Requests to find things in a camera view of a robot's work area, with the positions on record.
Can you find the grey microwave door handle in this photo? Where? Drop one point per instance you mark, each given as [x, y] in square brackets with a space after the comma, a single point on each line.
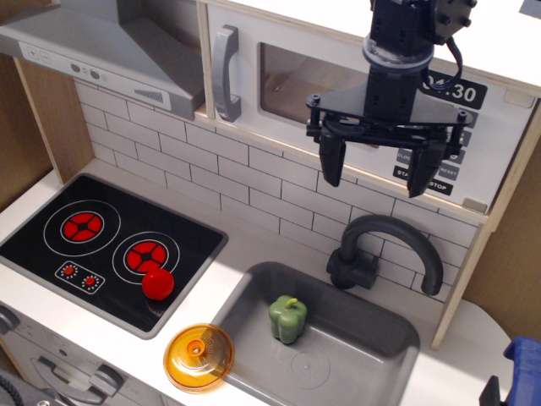
[226, 44]

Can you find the grey toy sink basin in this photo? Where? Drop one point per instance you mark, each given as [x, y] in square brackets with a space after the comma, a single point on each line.
[351, 352]

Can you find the blue plastic object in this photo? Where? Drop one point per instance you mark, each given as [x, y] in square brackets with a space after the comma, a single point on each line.
[525, 354]

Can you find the black toy stove top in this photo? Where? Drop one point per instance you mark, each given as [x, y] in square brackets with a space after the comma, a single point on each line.
[93, 243]

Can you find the green toy bell pepper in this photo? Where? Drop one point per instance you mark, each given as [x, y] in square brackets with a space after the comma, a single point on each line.
[287, 318]

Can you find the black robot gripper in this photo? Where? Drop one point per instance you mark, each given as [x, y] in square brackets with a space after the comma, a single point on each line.
[385, 110]

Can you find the wooden toy kitchen frame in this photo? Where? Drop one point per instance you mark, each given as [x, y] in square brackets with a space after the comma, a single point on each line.
[264, 173]

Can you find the black clamp part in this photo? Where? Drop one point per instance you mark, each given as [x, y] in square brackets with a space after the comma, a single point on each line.
[490, 396]

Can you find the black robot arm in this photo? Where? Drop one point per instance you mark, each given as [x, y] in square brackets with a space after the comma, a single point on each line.
[404, 34]

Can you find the orange transparent pot lid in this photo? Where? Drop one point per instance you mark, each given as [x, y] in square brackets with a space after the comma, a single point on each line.
[199, 357]

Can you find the white toy microwave door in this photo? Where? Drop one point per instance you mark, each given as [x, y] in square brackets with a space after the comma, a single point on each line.
[277, 67]

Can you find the grey toy oven door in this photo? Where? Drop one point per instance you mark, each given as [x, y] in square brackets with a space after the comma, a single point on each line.
[74, 375]

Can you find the red toy tomato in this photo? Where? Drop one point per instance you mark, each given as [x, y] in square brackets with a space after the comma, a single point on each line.
[158, 284]

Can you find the grey toy range hood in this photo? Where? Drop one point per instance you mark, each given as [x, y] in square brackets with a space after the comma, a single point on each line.
[111, 44]

